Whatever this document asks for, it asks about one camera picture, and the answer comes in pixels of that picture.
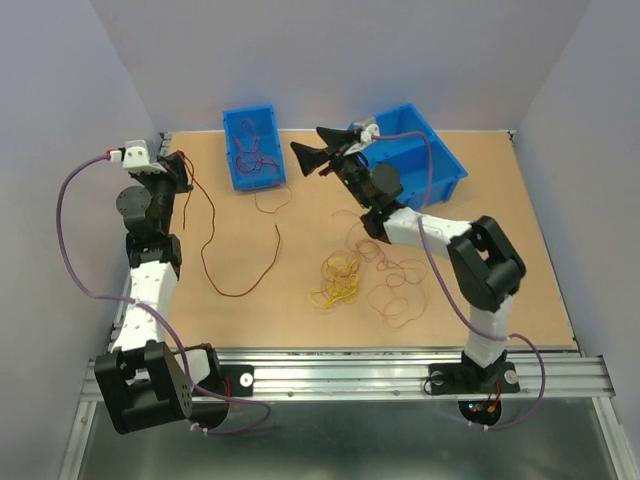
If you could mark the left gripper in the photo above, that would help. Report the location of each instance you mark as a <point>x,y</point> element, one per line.
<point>175,173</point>

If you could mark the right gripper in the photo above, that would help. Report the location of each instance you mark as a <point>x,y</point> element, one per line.
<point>338,139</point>

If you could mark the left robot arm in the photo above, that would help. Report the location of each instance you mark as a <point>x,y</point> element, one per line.
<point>142,382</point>

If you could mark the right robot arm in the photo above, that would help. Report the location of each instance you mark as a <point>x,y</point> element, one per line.
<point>486,265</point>

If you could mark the small blue bin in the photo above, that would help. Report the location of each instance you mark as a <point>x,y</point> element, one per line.
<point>254,151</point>

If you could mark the large blue divided bin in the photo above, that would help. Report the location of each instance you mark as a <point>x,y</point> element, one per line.
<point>428,172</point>

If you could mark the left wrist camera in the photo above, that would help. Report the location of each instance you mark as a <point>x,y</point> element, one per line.
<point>135,157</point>

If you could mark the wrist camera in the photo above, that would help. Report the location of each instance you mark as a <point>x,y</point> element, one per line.
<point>135,157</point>
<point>365,133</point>

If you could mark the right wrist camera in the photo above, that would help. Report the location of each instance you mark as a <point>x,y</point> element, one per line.
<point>365,133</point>

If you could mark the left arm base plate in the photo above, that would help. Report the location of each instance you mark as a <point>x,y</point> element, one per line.
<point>231,380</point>

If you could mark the aluminium rail frame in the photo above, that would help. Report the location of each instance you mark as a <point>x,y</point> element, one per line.
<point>362,413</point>

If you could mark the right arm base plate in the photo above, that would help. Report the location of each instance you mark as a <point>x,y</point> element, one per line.
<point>468,380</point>

